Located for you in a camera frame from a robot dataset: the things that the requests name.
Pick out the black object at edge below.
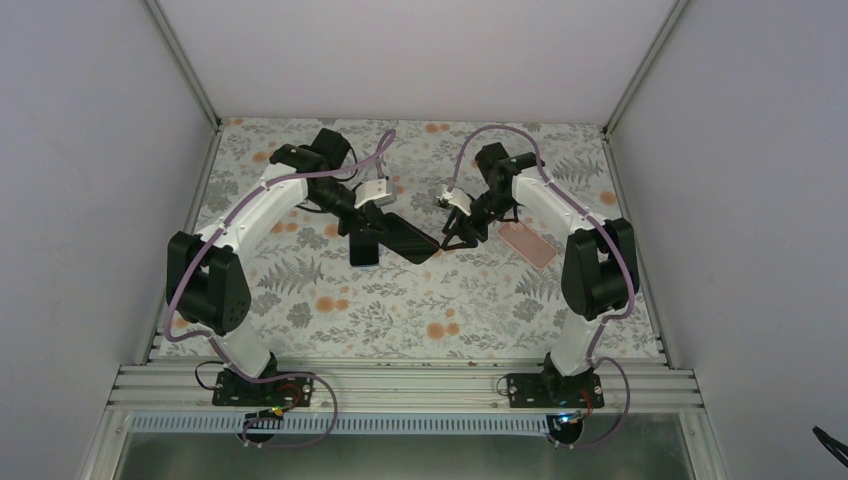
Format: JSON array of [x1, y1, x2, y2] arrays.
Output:
[[812, 426, 848, 467]]

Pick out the aluminium rail frame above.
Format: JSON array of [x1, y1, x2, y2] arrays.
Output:
[[107, 357, 705, 414]]

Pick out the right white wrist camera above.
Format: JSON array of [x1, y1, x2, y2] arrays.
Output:
[[436, 186, 473, 216]]

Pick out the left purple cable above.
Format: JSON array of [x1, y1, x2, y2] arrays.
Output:
[[162, 128, 399, 451]]

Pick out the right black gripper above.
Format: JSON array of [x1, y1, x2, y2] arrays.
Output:
[[442, 189, 518, 251]]

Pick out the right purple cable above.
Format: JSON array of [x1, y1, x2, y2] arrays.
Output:
[[445, 124, 639, 451]]

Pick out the slotted cable duct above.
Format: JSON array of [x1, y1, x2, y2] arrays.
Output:
[[129, 412, 549, 436]]

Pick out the purple cable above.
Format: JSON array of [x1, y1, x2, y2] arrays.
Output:
[[162, 128, 399, 451], [445, 124, 639, 451]]

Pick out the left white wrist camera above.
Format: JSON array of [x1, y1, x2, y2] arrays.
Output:
[[354, 177, 397, 209]]

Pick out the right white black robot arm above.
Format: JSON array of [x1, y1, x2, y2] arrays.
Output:
[[438, 143, 639, 407]]

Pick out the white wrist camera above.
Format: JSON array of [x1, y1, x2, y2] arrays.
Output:
[[354, 177, 397, 209], [436, 186, 473, 216]]

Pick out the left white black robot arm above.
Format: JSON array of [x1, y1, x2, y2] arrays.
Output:
[[163, 128, 396, 405]]

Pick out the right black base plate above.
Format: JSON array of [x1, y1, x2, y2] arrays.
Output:
[[505, 369, 605, 410]]

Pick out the black smartphone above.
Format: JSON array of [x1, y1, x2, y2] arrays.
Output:
[[349, 231, 380, 268]]

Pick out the floral patterned table mat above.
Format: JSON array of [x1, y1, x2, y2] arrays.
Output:
[[197, 117, 620, 360]]

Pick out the black phone-shaped object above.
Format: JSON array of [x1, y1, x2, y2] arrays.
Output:
[[380, 213, 440, 265]]

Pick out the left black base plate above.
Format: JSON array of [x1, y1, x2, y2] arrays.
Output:
[[211, 369, 314, 408]]

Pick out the pink phone case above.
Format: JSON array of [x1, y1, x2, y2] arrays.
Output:
[[497, 222, 558, 270]]

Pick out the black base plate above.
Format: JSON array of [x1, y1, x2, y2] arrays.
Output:
[[505, 369, 605, 410], [211, 369, 314, 408]]

